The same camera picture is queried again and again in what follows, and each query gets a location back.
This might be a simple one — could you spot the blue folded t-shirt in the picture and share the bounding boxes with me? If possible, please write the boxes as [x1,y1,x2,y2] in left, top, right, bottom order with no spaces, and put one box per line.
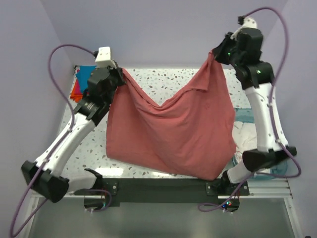
[76,65,96,93]

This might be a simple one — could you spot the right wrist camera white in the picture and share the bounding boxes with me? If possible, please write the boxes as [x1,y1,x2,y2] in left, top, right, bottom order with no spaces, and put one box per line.
[230,16,258,40]

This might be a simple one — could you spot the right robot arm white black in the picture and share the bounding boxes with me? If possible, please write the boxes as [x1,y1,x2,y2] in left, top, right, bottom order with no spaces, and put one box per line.
[212,27,297,195]

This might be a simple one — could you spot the magenta folded t-shirt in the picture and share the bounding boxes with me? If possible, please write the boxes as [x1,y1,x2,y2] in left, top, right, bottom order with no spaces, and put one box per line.
[72,80,82,96]

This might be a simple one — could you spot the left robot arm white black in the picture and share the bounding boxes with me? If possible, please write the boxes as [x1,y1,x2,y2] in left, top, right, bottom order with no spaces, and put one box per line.
[21,66,125,203]

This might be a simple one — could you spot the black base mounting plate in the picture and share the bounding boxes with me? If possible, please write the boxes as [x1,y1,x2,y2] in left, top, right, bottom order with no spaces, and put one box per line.
[74,178,237,210]

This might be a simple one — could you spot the orange folded t-shirt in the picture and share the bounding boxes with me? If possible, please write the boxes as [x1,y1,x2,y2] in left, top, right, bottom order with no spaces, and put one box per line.
[70,93,83,103]

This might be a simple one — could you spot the white t-shirt in bin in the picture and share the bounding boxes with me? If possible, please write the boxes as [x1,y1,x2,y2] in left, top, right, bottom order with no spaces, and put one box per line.
[232,121,257,165]

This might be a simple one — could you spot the aluminium rail frame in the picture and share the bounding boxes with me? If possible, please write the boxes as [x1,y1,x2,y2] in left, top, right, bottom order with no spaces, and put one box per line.
[32,178,294,199]

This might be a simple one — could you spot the salmon pink t-shirt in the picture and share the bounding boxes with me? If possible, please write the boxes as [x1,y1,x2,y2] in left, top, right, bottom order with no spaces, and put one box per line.
[106,53,236,180]

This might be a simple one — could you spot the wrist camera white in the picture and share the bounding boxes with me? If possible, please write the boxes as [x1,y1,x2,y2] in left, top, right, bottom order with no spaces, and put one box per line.
[95,47,117,68]
[230,16,258,40]

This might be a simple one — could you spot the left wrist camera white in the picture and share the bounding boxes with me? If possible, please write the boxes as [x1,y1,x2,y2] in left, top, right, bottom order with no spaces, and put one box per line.
[95,47,117,68]

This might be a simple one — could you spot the teal transparent plastic bin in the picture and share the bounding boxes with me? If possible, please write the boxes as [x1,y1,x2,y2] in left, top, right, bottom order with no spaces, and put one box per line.
[233,108,288,180]

